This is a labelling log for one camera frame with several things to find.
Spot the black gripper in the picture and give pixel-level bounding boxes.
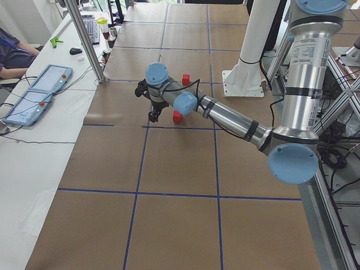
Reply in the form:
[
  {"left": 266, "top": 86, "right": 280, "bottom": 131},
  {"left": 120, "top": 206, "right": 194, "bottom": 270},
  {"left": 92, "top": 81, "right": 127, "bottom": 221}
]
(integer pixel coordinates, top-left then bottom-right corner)
[{"left": 134, "top": 79, "right": 169, "bottom": 123}]

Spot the red block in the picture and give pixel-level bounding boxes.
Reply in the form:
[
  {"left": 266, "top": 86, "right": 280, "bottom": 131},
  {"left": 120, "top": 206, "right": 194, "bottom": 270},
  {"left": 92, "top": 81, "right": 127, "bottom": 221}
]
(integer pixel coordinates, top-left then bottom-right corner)
[
  {"left": 182, "top": 74, "right": 190, "bottom": 86},
  {"left": 172, "top": 110, "right": 183, "bottom": 123}
]

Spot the steel cup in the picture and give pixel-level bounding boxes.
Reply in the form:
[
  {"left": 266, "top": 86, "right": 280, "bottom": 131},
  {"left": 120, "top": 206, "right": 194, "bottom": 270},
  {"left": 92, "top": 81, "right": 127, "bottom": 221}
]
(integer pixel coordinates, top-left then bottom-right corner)
[{"left": 109, "top": 27, "right": 118, "bottom": 39}]

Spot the black computer mouse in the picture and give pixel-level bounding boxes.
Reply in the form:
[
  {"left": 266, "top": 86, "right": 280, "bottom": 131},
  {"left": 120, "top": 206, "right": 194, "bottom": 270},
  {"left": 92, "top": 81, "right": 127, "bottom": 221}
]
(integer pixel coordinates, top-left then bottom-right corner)
[{"left": 69, "top": 48, "right": 82, "bottom": 55}]

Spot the upper teach pendant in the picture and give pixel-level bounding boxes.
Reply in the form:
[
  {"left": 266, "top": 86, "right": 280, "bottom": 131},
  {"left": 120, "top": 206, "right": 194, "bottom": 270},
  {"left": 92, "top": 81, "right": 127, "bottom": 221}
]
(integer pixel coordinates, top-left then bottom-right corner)
[{"left": 29, "top": 64, "right": 73, "bottom": 94}]

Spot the teach pendant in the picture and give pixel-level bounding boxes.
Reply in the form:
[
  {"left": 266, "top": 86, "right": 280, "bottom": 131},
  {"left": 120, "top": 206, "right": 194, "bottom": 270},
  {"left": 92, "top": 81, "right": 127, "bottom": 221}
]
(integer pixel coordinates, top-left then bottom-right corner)
[
  {"left": 29, "top": 64, "right": 73, "bottom": 94},
  {"left": 3, "top": 90, "right": 53, "bottom": 127}
]

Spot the black keyboard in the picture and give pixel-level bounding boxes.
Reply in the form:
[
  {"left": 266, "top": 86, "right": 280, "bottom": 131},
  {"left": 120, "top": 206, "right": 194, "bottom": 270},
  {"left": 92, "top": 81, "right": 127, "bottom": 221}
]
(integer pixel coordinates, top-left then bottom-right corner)
[{"left": 83, "top": 19, "right": 100, "bottom": 45}]

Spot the lower teach pendant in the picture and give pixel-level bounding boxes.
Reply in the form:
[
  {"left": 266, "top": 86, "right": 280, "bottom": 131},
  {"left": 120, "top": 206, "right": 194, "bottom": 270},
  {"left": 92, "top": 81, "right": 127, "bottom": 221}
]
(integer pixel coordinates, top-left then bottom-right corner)
[{"left": 3, "top": 90, "right": 53, "bottom": 127}]

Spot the seated person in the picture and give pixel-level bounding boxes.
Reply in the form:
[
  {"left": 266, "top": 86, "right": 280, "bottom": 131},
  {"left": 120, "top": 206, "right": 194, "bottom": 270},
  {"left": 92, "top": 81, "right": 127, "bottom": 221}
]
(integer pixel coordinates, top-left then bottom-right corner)
[{"left": 1, "top": 28, "right": 40, "bottom": 79}]

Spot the aluminium frame post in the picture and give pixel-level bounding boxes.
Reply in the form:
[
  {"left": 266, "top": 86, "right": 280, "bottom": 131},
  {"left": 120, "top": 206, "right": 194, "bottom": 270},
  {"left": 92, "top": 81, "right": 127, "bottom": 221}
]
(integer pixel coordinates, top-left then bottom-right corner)
[{"left": 64, "top": 0, "right": 105, "bottom": 83}]

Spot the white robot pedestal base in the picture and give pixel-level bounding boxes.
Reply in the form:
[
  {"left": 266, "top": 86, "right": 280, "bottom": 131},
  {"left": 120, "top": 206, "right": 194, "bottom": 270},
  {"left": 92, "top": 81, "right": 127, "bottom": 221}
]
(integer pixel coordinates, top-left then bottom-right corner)
[{"left": 222, "top": 0, "right": 282, "bottom": 97}]

